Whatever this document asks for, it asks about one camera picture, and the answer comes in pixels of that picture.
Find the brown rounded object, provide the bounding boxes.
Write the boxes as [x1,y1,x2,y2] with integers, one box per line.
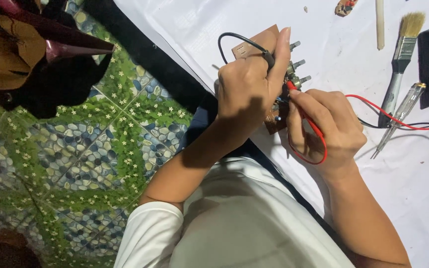
[0,212,44,268]

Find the person's white shirt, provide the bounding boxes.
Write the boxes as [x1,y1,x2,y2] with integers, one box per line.
[114,156,355,268]

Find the red multimeter probe lead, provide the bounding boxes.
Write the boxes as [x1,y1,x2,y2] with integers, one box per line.
[286,80,429,165]

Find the paint brush with grey handle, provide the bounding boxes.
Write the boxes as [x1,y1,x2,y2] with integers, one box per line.
[378,11,426,128]

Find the white stick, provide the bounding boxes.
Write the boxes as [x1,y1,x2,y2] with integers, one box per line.
[375,0,385,50]

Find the heap of dark bags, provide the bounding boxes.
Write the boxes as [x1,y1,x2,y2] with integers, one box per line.
[0,0,115,120]

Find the person's left hand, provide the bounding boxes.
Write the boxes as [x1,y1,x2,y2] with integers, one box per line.
[217,27,292,141]

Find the person's right hand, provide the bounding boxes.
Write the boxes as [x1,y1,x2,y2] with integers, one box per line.
[286,89,368,176]

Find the brown circuit board with knobs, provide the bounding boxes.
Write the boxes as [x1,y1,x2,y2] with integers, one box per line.
[231,24,312,135]

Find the clear tester screwdriver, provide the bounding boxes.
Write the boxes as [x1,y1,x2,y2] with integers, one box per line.
[371,83,427,160]

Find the black multimeter probe lead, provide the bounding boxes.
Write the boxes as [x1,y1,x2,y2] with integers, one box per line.
[217,32,429,130]

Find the white plastic table sheet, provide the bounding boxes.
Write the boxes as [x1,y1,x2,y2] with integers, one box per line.
[114,0,429,268]

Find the small brown and red object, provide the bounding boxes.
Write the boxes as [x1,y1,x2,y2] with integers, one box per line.
[335,0,359,17]

